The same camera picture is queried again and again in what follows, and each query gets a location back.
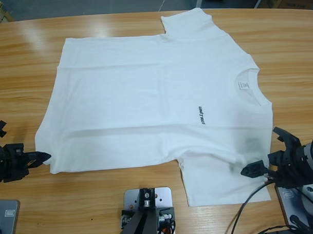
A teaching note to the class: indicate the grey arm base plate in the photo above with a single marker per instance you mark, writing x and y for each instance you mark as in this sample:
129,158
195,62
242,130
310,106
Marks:
287,210
7,225

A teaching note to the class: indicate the black corner bracket silver knob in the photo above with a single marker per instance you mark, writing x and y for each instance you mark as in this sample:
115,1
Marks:
165,215
125,220

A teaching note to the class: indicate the white T-shirt black logo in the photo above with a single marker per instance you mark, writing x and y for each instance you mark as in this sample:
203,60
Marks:
132,97

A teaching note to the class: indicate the dark camera post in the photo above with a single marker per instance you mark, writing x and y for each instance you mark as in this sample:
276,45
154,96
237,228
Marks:
142,230

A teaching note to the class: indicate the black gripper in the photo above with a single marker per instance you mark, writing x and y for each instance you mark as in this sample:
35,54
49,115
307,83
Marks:
9,165
289,168

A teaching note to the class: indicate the white mounting plate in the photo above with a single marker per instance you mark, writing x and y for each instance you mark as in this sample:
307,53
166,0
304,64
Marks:
164,195

